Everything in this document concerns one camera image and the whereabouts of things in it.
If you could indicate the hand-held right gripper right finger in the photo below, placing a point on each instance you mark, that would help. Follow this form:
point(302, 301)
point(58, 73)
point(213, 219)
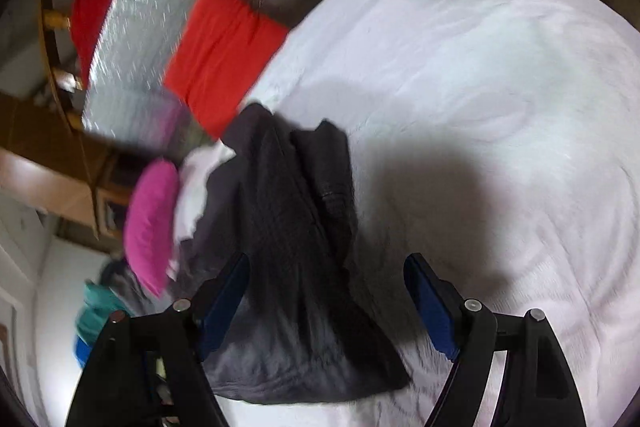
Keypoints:
point(430, 307)

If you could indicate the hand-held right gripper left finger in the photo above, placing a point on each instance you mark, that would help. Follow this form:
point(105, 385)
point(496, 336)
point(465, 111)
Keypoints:
point(222, 302)

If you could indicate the dark quilted jacket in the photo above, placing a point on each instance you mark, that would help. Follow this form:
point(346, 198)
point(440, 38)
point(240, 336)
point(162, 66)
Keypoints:
point(290, 257)

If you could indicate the grey garment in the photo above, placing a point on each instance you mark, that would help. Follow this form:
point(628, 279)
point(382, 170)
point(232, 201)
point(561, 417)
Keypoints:
point(125, 279)

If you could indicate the pink pillow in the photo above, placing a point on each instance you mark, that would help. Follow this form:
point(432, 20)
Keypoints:
point(150, 227)

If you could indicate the teal jacket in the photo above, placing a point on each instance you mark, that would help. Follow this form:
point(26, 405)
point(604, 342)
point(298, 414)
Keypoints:
point(100, 312)

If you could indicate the blue jacket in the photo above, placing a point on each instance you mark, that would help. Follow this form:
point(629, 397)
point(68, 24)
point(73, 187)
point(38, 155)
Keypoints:
point(82, 352)

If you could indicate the white bed sheet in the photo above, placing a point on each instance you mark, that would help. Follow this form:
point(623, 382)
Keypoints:
point(475, 107)

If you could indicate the wooden pillar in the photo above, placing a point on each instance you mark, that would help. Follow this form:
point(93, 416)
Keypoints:
point(45, 167)

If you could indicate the orange-red pillow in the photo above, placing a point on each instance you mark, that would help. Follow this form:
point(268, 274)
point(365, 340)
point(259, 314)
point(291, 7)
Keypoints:
point(225, 57)

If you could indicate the wooden stair railing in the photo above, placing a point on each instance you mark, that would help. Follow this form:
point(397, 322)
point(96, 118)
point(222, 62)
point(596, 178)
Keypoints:
point(60, 22)

